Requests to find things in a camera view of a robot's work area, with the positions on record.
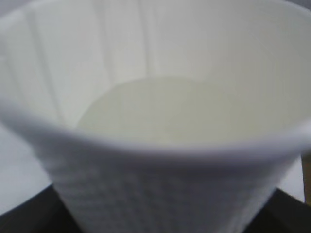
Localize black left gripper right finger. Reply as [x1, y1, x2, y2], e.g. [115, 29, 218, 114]
[244, 189, 311, 233]

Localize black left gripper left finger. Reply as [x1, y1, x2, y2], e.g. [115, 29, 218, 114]
[0, 185, 80, 233]

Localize white paper cup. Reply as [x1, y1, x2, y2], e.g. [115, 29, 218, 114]
[0, 0, 311, 233]

